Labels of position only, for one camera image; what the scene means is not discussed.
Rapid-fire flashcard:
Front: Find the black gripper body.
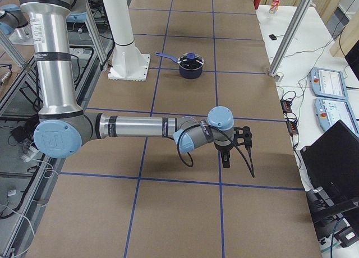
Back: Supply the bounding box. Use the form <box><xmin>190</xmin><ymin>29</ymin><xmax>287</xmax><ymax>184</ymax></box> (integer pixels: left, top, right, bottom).
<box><xmin>214</xmin><ymin>140</ymin><xmax>233</xmax><ymax>155</ymax></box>

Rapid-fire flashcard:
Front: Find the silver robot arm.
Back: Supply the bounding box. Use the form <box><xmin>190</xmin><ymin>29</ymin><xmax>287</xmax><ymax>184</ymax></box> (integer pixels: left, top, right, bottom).
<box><xmin>19</xmin><ymin>0</ymin><xmax>235</xmax><ymax>168</ymax></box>
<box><xmin>1</xmin><ymin>4</ymin><xmax>32</xmax><ymax>42</ymax></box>

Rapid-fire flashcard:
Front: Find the black orange power strip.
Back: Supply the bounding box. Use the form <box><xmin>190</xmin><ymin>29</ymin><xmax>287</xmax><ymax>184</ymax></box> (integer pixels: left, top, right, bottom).
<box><xmin>280</xmin><ymin>99</ymin><xmax>299</xmax><ymax>137</ymax></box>

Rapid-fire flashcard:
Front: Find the dark blue saucepan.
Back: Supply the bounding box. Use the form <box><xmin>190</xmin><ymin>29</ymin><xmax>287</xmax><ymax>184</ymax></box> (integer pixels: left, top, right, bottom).
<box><xmin>155</xmin><ymin>52</ymin><xmax>204</xmax><ymax>79</ymax></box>

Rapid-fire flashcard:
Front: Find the black laptop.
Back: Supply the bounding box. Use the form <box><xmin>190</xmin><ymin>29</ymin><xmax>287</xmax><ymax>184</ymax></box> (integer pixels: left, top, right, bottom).
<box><xmin>300</xmin><ymin>120</ymin><xmax>358</xmax><ymax>199</ymax></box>

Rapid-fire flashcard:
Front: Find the lower teach pendant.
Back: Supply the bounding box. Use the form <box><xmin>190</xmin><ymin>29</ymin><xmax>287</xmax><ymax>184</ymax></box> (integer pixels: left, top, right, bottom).
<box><xmin>314</xmin><ymin>97</ymin><xmax>358</xmax><ymax>135</ymax></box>

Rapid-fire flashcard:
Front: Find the teach pendant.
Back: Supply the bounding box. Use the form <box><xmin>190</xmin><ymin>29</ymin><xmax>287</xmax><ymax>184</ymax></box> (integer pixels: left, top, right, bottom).
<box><xmin>314</xmin><ymin>97</ymin><xmax>358</xmax><ymax>135</ymax></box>
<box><xmin>308</xmin><ymin>67</ymin><xmax>348</xmax><ymax>100</ymax></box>

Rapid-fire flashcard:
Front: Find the upper teach pendant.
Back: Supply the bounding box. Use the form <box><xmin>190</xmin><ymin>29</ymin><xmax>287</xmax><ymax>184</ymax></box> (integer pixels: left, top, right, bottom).
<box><xmin>308</xmin><ymin>67</ymin><xmax>348</xmax><ymax>100</ymax></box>

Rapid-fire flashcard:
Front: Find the small black puck device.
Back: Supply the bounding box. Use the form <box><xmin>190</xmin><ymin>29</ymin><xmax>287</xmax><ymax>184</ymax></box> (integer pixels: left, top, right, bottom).
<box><xmin>269</xmin><ymin>34</ymin><xmax>277</xmax><ymax>40</ymax></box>

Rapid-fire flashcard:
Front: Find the red yellow plastic bottle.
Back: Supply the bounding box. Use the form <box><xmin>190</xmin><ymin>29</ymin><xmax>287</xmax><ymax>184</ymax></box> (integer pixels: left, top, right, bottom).
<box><xmin>268</xmin><ymin>0</ymin><xmax>280</xmax><ymax>18</ymax></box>

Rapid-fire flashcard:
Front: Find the black camera mount wrist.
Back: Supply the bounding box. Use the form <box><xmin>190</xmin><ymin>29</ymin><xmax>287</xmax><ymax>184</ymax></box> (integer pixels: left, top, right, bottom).
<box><xmin>233</xmin><ymin>126</ymin><xmax>252</xmax><ymax>151</ymax></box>

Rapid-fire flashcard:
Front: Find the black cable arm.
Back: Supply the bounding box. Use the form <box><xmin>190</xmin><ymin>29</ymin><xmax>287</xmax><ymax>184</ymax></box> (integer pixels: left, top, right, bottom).
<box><xmin>177</xmin><ymin>125</ymin><xmax>255</xmax><ymax>178</ymax></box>

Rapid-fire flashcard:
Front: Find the aluminium frame post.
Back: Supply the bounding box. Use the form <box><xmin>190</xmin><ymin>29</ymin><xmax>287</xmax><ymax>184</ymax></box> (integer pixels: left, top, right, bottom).
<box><xmin>268</xmin><ymin>0</ymin><xmax>313</xmax><ymax>82</ymax></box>

